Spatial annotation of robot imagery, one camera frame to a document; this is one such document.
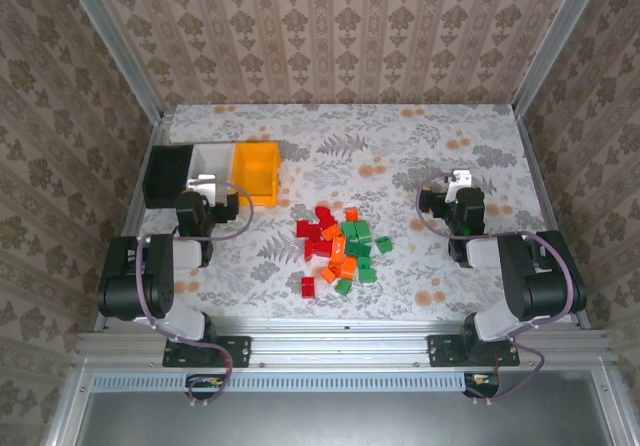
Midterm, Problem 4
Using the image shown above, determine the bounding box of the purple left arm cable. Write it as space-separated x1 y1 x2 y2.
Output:
133 178 256 407

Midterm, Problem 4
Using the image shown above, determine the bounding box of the aluminium frame post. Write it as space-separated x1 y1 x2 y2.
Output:
510 0 611 117
57 0 176 125

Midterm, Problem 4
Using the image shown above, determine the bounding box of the yellow plastic bin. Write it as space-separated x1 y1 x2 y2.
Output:
230 140 282 209

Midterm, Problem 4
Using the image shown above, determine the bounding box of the white plastic bin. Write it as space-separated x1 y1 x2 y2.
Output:
187 143 237 206

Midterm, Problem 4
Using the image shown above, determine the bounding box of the aluminium lower frame bar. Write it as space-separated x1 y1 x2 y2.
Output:
47 365 94 446
592 365 640 446

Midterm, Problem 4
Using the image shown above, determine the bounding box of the small wire connector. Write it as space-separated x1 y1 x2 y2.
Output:
463 371 501 398
185 373 227 392

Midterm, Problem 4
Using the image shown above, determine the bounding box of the grey metal panel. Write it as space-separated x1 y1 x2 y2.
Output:
74 390 619 446

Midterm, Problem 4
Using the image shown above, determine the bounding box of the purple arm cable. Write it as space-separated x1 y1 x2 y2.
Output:
133 178 256 407
414 173 576 403

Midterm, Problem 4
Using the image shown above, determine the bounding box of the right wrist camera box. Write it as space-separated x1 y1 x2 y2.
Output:
446 169 474 202

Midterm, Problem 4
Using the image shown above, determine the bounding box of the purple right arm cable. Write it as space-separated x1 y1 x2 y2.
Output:
414 173 576 403

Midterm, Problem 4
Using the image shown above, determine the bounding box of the grey slotted cable duct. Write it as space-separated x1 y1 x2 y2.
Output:
91 371 467 393

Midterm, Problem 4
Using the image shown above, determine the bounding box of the aluminium table side rail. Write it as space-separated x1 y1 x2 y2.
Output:
514 108 594 330
93 110 176 330

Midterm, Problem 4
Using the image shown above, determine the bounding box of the aluminium cross rail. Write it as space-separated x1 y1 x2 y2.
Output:
74 318 615 367

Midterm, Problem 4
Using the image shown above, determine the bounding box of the black plastic bin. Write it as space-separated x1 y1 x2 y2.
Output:
141 144 195 210

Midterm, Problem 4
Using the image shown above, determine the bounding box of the floral patterned table cover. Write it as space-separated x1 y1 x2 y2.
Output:
107 103 574 322

